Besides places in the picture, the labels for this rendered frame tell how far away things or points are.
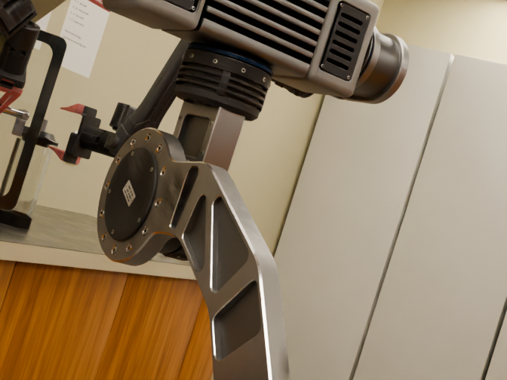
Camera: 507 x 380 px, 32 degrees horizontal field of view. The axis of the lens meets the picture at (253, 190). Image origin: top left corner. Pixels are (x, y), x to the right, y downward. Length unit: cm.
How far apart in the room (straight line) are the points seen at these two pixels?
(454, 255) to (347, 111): 95
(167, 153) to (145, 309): 131
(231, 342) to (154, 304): 152
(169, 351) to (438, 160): 230
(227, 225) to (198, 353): 181
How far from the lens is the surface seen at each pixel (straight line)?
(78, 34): 309
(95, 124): 219
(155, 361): 267
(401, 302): 460
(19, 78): 191
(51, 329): 220
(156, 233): 121
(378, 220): 466
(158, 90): 200
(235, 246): 107
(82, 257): 215
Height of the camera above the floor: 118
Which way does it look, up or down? level
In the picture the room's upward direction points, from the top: 18 degrees clockwise
